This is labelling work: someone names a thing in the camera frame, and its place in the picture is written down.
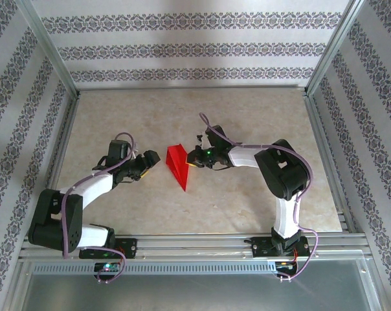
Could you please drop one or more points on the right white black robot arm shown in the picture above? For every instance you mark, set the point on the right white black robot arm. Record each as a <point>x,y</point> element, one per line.
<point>286,217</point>

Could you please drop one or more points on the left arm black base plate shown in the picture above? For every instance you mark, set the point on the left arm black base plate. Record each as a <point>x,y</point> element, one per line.
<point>130,247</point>

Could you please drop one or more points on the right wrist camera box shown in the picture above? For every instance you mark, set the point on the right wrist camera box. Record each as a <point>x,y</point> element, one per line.
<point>215,135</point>

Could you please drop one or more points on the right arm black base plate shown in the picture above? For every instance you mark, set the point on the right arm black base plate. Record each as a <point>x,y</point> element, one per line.
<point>260,247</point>

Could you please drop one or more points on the aluminium side rail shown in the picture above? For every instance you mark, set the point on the aluminium side rail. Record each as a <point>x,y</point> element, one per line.
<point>318,129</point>
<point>67,129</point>

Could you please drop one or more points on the grey metal sheet panel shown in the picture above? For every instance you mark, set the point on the grey metal sheet panel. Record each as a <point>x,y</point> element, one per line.
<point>195,291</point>

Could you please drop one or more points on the aluminium rear rail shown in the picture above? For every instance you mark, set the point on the aluminium rear rail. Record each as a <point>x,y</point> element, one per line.
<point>195,88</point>

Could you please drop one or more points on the red paper sheet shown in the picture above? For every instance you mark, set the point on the red paper sheet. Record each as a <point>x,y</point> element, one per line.
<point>177,162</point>

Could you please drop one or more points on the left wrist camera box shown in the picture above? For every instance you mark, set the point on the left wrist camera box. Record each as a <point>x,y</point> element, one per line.
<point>118,150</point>

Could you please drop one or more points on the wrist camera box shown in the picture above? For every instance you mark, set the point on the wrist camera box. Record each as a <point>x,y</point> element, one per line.
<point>118,150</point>
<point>215,135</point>

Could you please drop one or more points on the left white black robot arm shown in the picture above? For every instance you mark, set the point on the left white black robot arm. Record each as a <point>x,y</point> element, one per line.
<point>53,226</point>

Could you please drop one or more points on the aluminium frame post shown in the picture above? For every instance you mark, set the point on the aluminium frame post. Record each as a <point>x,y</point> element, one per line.
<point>54,52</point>
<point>335,48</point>

